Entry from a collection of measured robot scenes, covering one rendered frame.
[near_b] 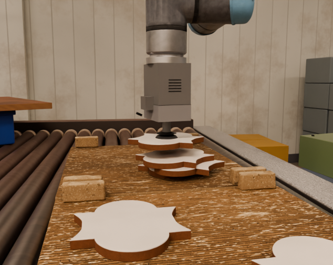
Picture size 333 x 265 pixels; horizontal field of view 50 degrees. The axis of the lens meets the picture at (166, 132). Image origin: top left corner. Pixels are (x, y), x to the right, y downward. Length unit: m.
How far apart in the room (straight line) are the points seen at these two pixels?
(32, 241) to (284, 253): 0.28
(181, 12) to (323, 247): 0.44
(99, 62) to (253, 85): 1.95
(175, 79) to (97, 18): 3.60
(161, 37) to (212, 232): 0.36
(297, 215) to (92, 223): 0.26
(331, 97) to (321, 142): 3.51
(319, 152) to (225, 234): 0.61
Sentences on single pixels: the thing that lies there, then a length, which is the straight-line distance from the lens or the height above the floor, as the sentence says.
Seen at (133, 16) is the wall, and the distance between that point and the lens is 4.27.
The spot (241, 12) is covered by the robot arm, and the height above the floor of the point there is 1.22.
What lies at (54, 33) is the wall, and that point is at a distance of 4.17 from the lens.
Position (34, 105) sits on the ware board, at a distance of 1.11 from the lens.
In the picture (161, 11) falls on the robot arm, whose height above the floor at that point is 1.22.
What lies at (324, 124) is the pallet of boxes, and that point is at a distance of 4.59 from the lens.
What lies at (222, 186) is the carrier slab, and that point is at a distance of 0.60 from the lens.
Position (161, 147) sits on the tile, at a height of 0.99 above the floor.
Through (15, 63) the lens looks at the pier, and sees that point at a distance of 4.03.
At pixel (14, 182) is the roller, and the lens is 0.75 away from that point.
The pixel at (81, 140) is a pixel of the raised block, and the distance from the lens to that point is 0.94.
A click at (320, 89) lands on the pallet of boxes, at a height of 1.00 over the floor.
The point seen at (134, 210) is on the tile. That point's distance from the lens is 0.46.
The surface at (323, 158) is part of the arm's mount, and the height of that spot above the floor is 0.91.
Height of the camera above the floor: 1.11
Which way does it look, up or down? 8 degrees down
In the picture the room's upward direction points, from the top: straight up
